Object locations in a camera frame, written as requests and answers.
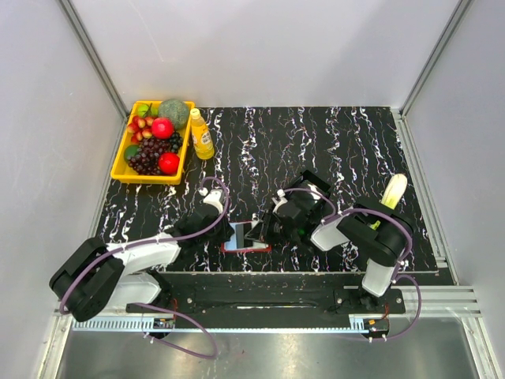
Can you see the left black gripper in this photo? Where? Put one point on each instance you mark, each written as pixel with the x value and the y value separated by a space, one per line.
pixel 226 233

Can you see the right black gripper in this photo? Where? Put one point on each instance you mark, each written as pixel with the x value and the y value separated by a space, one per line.
pixel 270 218

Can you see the black card dispenser box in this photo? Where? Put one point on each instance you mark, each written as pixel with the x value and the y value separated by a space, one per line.
pixel 311 194

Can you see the red leather card holder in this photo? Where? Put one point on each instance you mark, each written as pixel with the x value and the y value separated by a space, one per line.
pixel 239 242

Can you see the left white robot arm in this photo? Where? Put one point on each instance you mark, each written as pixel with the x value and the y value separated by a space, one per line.
pixel 100 276

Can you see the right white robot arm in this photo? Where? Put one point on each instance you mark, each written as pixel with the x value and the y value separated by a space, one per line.
pixel 381 233

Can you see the red apple lower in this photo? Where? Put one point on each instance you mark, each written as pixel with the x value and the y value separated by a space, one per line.
pixel 169 163

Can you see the red apple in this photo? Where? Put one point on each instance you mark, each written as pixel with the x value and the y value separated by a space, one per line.
pixel 162 128
pixel 169 163

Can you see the yellow juice bottle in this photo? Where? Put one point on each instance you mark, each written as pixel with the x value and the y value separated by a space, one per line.
pixel 202 141

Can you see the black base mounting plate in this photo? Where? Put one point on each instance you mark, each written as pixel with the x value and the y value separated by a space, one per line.
pixel 331 292

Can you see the dark purple grape bunch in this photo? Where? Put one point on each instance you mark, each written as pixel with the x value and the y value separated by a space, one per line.
pixel 146 162

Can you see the yellow plastic tray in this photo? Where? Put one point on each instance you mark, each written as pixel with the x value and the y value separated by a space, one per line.
pixel 123 173

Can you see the green lime fruit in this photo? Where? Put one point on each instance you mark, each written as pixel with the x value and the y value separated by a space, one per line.
pixel 131 152

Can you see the red apple upper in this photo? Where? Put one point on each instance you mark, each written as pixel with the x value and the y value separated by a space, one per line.
pixel 162 128

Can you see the small red fruits cluster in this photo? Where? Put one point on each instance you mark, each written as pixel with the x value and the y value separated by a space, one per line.
pixel 140 129

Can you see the green broccoli head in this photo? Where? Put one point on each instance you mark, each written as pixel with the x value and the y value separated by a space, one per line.
pixel 176 111

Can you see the green pear fruit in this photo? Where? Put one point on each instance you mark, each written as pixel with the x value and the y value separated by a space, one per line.
pixel 147 110

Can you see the aluminium frame rail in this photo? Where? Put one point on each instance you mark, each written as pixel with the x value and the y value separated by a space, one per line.
pixel 428 300

